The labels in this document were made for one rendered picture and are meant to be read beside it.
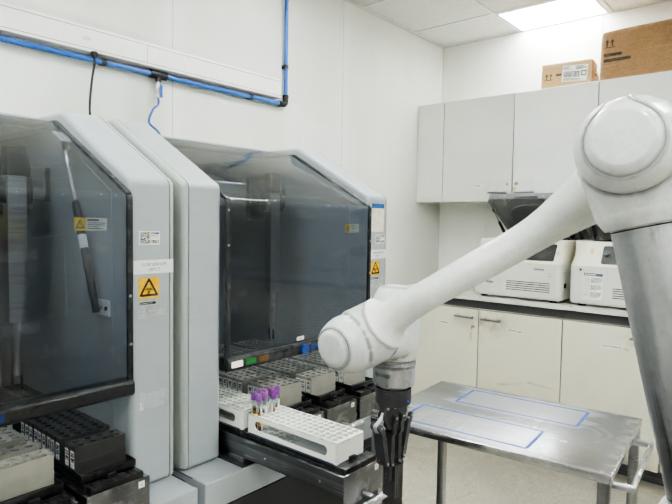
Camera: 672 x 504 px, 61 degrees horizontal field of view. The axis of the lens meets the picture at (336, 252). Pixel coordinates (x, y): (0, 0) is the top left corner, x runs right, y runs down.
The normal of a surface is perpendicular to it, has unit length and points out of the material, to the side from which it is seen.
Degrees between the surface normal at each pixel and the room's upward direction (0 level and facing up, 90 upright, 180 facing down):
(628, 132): 84
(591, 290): 90
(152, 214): 90
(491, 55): 90
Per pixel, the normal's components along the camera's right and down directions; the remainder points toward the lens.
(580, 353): -0.67, 0.03
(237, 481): 0.76, 0.04
